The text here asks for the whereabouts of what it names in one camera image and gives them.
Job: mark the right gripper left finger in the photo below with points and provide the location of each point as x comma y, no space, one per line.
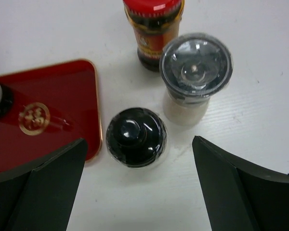
39,195

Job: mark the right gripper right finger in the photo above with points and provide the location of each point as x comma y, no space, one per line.
240,195

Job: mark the dark sauce bottle black cap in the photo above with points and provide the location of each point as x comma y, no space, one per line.
6,100

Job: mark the small black dome cap bottle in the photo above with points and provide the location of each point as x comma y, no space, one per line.
137,138

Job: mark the red rectangular tray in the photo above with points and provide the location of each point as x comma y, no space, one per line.
53,106

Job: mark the clear lid salt grinder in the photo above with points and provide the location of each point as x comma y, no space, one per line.
194,67

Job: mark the red lid chili jar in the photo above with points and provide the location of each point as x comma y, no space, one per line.
155,23

